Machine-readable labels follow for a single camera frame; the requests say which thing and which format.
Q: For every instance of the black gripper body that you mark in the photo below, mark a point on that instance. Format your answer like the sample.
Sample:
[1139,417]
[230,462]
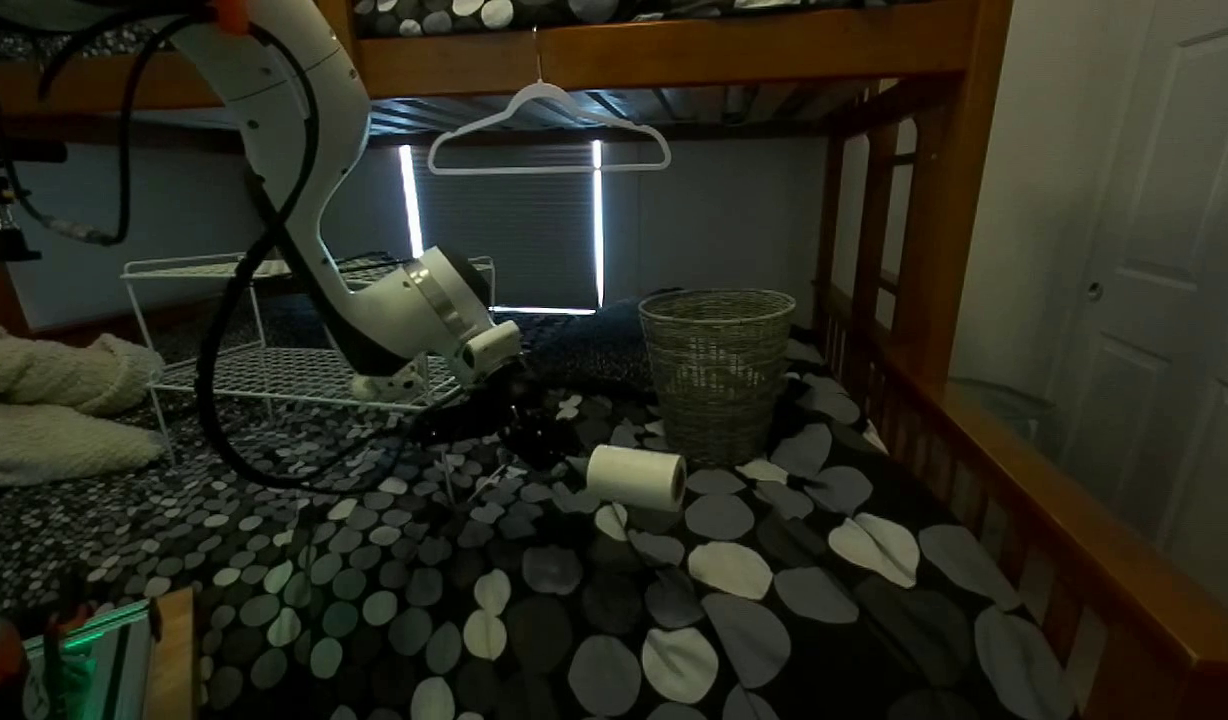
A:
[509,410]

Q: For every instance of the white lint roller brush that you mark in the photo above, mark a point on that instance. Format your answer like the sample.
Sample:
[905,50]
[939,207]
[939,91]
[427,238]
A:
[636,477]

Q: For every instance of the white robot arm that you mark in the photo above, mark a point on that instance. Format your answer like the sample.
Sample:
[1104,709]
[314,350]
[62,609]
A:
[281,74]

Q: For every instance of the black grey dotted blanket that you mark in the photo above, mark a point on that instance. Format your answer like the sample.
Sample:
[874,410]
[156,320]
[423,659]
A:
[454,583]

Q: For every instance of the woven wicker basket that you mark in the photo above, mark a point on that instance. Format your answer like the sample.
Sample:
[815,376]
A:
[718,370]

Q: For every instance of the white plastic clothes hanger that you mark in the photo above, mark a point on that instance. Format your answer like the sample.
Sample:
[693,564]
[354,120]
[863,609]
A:
[544,108]

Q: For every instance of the cream pillow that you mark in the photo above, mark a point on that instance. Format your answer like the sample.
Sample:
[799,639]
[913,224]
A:
[65,410]

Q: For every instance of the white panel door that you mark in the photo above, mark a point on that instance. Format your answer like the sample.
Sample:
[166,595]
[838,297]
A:
[1096,276]

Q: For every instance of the white wire rack shelf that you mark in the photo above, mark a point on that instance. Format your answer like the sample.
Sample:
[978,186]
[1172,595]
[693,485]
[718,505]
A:
[227,361]

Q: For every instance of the wooden bunk bed frame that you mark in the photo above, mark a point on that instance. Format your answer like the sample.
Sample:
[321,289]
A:
[1153,639]

